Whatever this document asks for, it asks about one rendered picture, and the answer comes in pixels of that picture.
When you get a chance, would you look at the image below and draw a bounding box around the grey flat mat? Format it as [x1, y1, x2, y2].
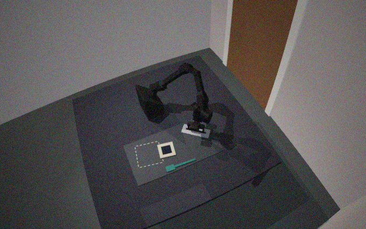
[123, 121, 224, 186]

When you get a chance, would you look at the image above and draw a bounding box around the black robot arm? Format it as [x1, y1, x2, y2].
[145, 63, 213, 124]

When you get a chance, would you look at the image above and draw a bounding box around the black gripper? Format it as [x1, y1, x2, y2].
[190, 113, 201, 131]

